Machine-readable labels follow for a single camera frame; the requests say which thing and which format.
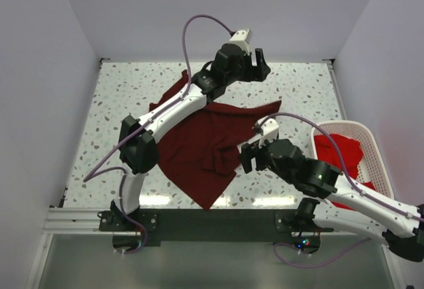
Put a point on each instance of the white plastic laundry basket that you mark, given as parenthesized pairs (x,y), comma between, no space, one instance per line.
(372,167)

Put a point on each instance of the bright red t-shirt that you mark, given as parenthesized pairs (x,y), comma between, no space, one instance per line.
(351,153)

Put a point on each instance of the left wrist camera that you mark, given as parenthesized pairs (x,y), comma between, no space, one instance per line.
(241,38)

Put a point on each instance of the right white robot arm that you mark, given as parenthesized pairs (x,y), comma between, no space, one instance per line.
(334,200)

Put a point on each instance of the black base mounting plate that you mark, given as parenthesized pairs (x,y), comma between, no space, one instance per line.
(222,225)

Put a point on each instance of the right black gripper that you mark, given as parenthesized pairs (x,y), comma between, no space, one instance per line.
(247,150)

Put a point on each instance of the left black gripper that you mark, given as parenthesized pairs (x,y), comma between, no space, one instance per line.
(256,73)

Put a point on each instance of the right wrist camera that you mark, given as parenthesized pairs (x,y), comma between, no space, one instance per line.
(267,130)

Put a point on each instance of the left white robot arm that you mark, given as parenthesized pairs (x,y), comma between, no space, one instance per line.
(139,138)

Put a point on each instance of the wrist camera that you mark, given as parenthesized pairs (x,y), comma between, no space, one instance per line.
(241,38)
(267,130)

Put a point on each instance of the dark red t-shirt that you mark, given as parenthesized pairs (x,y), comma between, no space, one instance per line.
(200,154)

